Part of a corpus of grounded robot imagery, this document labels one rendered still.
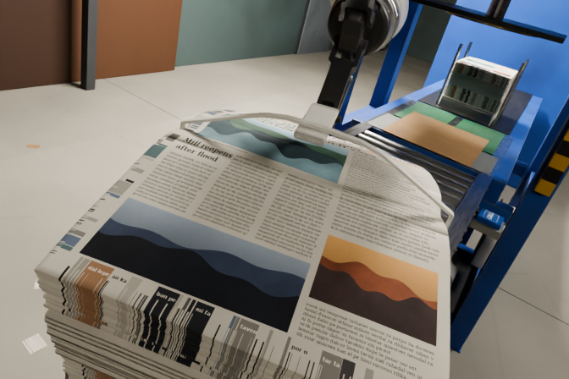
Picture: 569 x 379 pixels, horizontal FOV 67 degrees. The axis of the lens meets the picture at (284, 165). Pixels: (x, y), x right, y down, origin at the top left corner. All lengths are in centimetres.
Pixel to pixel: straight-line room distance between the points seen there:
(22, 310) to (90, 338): 154
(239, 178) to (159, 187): 7
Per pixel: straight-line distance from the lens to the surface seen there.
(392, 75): 244
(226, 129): 47
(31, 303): 192
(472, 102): 248
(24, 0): 365
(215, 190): 37
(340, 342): 31
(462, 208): 142
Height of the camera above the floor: 137
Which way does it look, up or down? 26 degrees down
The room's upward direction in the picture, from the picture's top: 15 degrees clockwise
